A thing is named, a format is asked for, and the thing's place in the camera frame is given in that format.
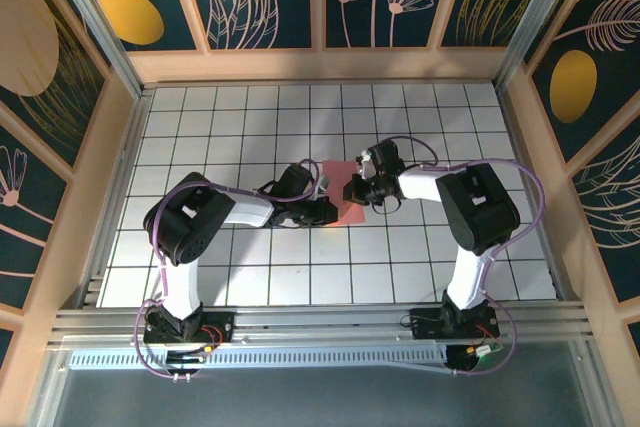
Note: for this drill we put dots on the pink paper sheet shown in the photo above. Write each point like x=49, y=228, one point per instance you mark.
x=337, y=177

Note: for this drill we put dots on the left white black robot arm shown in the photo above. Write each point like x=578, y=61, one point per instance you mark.
x=182, y=282

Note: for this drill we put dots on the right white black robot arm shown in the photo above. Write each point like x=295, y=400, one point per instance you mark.
x=467, y=282

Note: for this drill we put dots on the small lit circuit board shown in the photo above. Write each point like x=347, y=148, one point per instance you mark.
x=482, y=349
x=187, y=359

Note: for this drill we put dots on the aluminium front rail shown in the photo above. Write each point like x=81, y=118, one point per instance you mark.
x=320, y=319

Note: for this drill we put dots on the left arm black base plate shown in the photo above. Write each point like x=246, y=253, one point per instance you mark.
x=225, y=322

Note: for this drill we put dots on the aluminium side rail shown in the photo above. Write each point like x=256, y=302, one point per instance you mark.
x=516, y=147
x=129, y=147

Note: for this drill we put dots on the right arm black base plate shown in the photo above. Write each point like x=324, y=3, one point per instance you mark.
x=425, y=327

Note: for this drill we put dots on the aluminium corner post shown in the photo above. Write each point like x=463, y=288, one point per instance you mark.
x=536, y=22
x=94, y=22

